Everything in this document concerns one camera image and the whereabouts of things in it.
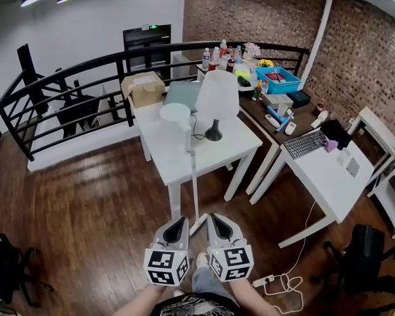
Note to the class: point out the clear plastic cup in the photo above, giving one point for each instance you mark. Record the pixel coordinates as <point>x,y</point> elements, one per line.
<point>282,110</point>
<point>343,156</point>

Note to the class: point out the white handheld device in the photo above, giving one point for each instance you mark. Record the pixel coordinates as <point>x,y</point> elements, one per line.
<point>319,120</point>

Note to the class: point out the grey tissue box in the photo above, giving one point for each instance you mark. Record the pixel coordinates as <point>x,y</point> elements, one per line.
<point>276,101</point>

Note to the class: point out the yellow sunflowers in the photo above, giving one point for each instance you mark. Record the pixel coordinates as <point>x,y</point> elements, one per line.
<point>265,63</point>

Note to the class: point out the dark pen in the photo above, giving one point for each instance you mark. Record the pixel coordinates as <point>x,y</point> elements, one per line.
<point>276,75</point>

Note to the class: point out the black oblong case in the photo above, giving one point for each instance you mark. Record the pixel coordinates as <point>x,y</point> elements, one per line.
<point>244,82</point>

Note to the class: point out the water bottle with blue cap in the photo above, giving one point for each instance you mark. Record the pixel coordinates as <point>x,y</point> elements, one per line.
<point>238,54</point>

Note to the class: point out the black cloth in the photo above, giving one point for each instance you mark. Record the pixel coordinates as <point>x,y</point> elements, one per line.
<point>335,132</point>

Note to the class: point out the white pot with pale flowers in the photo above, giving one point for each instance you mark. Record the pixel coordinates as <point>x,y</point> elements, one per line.
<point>251,50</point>

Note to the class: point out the blue plastic bin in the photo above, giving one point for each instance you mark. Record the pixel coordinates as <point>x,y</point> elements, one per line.
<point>283,88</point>

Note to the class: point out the black keyboard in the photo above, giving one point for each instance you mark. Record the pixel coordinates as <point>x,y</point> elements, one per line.
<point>304,143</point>

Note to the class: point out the white table lamp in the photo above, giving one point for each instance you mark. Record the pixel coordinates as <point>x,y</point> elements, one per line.
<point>217,94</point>

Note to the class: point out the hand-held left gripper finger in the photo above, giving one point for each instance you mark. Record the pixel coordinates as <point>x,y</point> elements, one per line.
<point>159,235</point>
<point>184,239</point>

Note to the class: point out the person's white shoe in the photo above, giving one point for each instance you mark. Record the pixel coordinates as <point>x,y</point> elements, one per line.
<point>202,260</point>
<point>178,293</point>

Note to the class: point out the small purple object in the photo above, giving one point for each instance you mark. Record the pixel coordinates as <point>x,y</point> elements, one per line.
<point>330,145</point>

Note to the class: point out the person's right forearm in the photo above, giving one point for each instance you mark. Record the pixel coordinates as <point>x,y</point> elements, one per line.
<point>253,298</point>

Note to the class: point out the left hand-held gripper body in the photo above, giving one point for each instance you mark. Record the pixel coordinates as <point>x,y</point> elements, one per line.
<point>164,267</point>

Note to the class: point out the red book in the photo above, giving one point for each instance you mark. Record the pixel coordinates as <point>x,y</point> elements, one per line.
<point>273,77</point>

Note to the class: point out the blue squeegee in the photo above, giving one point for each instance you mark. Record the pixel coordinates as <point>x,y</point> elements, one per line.
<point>272,113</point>

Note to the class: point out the grey square pad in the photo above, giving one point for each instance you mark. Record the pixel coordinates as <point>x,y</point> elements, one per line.
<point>353,167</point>

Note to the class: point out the white power strip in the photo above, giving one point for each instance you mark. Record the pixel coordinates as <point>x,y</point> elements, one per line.
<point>262,281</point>

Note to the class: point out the water bottle with red label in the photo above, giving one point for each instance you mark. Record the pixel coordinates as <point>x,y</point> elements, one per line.
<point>223,49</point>

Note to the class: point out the green red sauce bottle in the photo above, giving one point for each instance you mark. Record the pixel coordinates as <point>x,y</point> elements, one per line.
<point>256,92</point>

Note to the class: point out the white cabinet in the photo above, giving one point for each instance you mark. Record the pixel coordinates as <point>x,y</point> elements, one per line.
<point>182,66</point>

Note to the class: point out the green exit sign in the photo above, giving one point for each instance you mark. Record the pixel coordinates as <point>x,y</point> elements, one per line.
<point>150,27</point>

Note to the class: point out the clear bottle with red cap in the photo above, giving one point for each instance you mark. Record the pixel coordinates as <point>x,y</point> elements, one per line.
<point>265,87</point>

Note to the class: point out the black metal railing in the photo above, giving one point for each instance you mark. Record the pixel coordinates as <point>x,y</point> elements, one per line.
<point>128,117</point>

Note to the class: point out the black office chair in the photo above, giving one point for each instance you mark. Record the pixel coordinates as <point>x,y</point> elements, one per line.
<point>365,249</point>
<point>3,265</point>

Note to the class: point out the white vertical pipe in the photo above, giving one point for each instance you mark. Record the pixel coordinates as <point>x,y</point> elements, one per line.
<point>327,5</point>

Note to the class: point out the water bottle with blue label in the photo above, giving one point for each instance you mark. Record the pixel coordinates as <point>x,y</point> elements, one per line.
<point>206,59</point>

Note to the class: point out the small dark soda bottle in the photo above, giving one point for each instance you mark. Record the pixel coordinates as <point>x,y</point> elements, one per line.
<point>318,108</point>

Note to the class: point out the white tray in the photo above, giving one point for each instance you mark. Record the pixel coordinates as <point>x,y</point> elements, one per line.
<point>225,77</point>

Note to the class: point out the white shelf rack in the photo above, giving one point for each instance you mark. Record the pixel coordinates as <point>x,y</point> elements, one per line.
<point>390,206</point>

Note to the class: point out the white cylindrical appliance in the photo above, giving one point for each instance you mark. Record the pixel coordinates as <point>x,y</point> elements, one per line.
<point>174,112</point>

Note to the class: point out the white square lamp table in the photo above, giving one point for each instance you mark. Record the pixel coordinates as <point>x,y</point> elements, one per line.
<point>230,143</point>

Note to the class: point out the person's black printed shirt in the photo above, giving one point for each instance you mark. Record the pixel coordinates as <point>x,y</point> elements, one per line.
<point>197,308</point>

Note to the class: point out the red can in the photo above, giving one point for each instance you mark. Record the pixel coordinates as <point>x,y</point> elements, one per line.
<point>212,66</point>

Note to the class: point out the dark wooden table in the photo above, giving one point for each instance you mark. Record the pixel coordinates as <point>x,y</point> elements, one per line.
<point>256,114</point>

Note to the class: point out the small white side table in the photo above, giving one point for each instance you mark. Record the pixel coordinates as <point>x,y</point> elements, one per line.
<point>378,127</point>

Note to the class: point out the wide white remote control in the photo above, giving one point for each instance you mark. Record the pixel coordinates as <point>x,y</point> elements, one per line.
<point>290,128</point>

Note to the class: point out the person's left forearm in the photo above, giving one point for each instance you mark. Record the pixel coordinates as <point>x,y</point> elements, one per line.
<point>140,301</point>

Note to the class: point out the large dark soda bottle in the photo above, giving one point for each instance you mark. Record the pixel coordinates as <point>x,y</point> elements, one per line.
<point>230,65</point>

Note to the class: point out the slim white remote control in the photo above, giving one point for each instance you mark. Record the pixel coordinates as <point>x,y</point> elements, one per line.
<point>272,121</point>

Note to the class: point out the plain clear water bottle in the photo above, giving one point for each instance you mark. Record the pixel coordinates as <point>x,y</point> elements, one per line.
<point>216,54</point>

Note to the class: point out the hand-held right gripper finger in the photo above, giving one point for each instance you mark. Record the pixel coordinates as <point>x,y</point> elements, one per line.
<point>238,235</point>
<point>213,232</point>

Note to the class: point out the black door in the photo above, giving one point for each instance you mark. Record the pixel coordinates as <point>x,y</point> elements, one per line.
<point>145,44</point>

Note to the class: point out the black stair post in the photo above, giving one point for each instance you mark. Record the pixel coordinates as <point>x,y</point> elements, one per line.
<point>28,68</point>

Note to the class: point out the person's blue jeans leg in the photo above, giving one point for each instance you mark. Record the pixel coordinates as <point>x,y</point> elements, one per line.
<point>210,281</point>

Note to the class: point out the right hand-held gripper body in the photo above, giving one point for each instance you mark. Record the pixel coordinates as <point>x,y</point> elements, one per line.
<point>232,262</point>

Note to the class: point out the white keyboard table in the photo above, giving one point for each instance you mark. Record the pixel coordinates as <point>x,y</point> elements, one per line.
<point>322,179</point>

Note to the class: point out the grey closed laptop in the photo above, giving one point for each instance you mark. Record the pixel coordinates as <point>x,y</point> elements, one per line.
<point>181,94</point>

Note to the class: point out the brown cardboard box with label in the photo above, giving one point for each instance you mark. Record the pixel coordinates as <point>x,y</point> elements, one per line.
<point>145,91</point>

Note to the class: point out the black rectangular box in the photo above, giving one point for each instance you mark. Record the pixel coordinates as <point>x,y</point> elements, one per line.
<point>298,99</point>

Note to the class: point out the yellow-green soft object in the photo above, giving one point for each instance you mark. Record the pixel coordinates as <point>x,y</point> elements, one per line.
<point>243,72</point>

